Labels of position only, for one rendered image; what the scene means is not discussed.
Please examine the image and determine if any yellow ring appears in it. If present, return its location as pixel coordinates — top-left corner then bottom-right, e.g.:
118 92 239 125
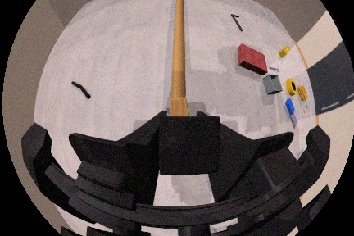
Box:
286 78 297 96

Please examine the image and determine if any red rectangular block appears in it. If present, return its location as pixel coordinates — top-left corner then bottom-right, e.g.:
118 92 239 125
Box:
237 44 268 76

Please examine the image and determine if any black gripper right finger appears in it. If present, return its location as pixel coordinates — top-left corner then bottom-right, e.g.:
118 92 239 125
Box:
207 123 294 202

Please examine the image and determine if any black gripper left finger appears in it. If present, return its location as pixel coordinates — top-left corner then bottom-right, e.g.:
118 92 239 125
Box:
69 111 166 206

